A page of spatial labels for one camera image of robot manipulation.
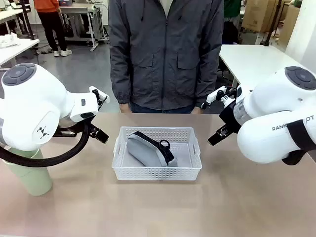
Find large white table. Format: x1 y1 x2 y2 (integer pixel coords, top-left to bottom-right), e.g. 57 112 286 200
219 44 306 92

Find large cardboard box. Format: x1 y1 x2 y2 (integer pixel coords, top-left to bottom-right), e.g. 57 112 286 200
241 0 284 33

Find person's left forearm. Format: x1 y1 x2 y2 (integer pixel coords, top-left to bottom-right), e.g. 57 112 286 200
195 49 220 108

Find blue jeans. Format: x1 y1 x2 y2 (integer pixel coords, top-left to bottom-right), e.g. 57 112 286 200
129 101 196 114

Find white desk with metal legs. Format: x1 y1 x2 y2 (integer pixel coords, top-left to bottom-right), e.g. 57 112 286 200
60 2 109 52

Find person in orange sweater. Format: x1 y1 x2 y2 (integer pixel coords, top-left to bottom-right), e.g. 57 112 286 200
34 0 73 57

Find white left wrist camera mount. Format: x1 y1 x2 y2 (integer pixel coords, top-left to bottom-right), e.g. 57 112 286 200
88 85 110 112

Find white perforated plastic basket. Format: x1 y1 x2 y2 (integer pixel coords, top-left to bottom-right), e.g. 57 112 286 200
112 126 203 181

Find white table with cloth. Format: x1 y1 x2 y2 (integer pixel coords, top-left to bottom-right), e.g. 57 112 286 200
0 39 40 71

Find person's right forearm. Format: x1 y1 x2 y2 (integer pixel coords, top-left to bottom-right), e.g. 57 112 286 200
110 49 131 104

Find black stapler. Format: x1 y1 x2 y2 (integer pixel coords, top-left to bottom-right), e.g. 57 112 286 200
54 127 76 138

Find black backpack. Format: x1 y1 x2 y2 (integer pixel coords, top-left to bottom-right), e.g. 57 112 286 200
222 21 239 45

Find tall cardboard box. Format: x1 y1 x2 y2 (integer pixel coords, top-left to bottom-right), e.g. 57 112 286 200
280 4 301 42

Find black metal frame pole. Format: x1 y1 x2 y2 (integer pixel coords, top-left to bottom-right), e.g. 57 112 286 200
19 0 35 40

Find person in green top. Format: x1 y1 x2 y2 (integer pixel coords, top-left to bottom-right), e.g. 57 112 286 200
223 0 244 18

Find pale green plastic cup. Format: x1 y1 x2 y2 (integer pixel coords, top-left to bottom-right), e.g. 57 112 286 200
4 145 53 197

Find black tripod stand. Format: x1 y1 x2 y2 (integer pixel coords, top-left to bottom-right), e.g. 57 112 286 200
263 0 282 47

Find grey pouch with black zipper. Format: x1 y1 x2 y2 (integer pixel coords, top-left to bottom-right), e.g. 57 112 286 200
126 131 178 167

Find white background desk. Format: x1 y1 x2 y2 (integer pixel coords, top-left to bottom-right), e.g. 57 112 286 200
0 8 30 35

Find person in grey jacket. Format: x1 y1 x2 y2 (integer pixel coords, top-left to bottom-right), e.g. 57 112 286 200
108 0 225 111

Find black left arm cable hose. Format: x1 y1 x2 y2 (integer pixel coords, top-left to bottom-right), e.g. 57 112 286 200
0 120 91 168

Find crumpled white cloth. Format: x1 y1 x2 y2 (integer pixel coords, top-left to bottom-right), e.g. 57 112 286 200
0 34 22 49

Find black right arm cable strap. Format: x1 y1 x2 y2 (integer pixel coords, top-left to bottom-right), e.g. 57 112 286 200
281 120 316 166

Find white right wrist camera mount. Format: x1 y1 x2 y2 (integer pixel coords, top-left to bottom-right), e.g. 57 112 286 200
206 85 244 107

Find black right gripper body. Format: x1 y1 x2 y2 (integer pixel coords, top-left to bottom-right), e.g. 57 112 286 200
219 100 242 132

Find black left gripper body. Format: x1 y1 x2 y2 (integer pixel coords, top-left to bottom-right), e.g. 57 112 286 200
83 116 97 130

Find white undershirt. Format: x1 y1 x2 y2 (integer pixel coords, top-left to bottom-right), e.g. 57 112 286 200
158 0 176 18

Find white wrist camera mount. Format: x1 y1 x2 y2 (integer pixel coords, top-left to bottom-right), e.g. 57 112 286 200
88 85 110 112
206 85 244 107

